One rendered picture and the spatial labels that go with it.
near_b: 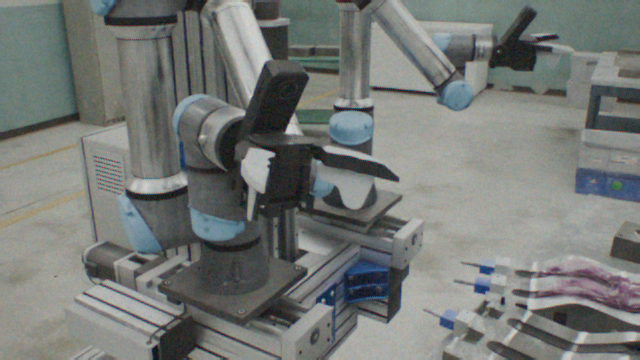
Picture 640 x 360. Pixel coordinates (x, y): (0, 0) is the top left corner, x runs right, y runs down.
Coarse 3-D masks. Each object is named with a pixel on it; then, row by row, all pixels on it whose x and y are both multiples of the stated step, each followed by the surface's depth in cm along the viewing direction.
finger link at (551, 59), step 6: (540, 42) 145; (552, 48) 142; (558, 48) 142; (564, 48) 142; (570, 48) 142; (540, 54) 146; (546, 54) 145; (552, 54) 144; (558, 54) 143; (546, 60) 145; (552, 60) 144; (558, 60) 144; (552, 66) 145
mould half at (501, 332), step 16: (496, 304) 133; (480, 320) 127; (528, 320) 127; (544, 320) 128; (496, 336) 121; (512, 336) 122; (528, 336) 122; (560, 336) 123; (576, 336) 122; (592, 336) 121; (608, 336) 118; (624, 336) 116; (448, 352) 116; (464, 352) 116; (480, 352) 116; (528, 352) 117; (544, 352) 117; (560, 352) 117; (576, 352) 116
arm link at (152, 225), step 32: (96, 0) 86; (128, 0) 85; (160, 0) 87; (192, 0) 91; (128, 32) 87; (160, 32) 89; (128, 64) 90; (160, 64) 91; (128, 96) 92; (160, 96) 93; (128, 128) 95; (160, 128) 94; (160, 160) 96; (128, 192) 98; (160, 192) 96; (128, 224) 98; (160, 224) 98
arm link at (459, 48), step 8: (432, 40) 152; (440, 40) 149; (448, 40) 148; (456, 40) 148; (464, 40) 148; (472, 40) 148; (440, 48) 149; (448, 48) 148; (456, 48) 148; (464, 48) 148; (472, 48) 148; (448, 56) 149; (456, 56) 149; (464, 56) 149; (472, 56) 149; (456, 64) 150; (464, 64) 151
